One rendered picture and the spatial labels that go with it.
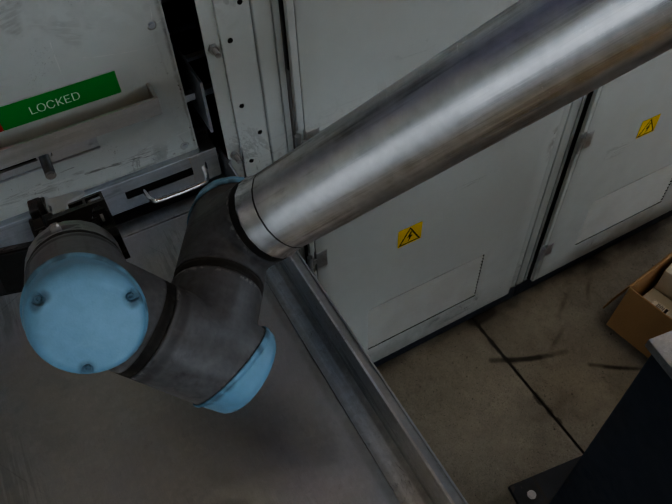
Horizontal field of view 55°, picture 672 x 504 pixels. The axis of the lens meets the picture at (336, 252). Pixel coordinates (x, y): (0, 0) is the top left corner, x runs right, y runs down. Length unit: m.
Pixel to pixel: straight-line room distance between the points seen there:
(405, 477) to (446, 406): 1.00
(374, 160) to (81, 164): 0.58
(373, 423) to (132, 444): 0.30
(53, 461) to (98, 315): 0.40
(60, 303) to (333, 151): 0.25
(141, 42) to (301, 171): 0.43
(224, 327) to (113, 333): 0.10
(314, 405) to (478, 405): 1.01
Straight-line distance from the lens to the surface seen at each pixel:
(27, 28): 0.91
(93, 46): 0.93
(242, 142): 1.04
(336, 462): 0.82
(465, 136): 0.52
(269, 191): 0.60
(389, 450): 0.83
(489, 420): 1.81
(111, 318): 0.53
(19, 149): 0.94
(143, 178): 1.06
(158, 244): 1.05
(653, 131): 1.84
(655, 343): 1.11
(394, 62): 1.08
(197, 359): 0.57
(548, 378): 1.90
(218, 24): 0.92
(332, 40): 0.99
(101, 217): 0.75
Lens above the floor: 1.61
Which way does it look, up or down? 51 degrees down
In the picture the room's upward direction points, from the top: 3 degrees counter-clockwise
